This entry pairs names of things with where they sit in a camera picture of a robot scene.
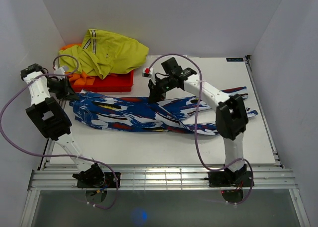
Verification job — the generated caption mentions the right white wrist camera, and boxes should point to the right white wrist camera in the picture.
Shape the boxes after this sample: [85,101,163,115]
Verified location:
[142,67,154,78]

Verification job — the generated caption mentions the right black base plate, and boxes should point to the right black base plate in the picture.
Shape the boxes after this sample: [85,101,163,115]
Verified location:
[206,171,254,187]

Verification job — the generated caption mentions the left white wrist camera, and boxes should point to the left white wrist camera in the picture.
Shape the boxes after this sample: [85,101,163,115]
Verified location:
[53,66,69,75]

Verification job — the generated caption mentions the orange garment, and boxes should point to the orange garment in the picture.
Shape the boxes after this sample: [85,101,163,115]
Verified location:
[58,44,97,86]

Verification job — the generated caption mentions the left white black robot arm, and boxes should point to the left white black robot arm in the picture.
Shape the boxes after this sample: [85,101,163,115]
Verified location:
[20,64,105,187]

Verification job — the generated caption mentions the blue white red patterned trousers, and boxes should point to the blue white red patterned trousers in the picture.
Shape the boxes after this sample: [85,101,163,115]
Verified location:
[69,85,259,138]

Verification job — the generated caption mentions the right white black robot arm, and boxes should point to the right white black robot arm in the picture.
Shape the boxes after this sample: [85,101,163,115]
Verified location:
[148,58,248,186]

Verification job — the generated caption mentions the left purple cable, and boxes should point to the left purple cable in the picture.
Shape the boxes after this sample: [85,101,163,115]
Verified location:
[0,56,121,210]

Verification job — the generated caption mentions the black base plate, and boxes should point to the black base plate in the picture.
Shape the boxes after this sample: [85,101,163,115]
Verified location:
[206,171,254,187]
[76,172,121,188]

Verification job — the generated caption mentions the yellow-green trousers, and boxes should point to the yellow-green trousers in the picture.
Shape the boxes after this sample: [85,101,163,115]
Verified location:
[58,29,149,79]

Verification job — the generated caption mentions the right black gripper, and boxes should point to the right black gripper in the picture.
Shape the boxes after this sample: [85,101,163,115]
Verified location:
[148,76,174,104]

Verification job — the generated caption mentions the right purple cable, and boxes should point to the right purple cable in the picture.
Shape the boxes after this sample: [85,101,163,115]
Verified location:
[145,53,255,205]

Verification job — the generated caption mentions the purple cable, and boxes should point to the purple cable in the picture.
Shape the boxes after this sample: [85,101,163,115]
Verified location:
[0,56,121,210]
[145,53,255,205]

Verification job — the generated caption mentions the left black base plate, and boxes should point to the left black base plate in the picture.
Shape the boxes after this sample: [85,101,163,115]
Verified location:
[76,172,121,188]

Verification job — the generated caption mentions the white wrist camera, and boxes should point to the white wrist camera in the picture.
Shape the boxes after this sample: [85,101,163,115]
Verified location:
[53,66,69,75]
[142,67,154,78]

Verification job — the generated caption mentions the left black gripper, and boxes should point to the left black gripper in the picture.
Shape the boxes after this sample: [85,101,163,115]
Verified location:
[46,76,79,101]

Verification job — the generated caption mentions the red plastic tray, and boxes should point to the red plastic tray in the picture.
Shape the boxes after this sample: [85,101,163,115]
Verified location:
[71,71,134,92]

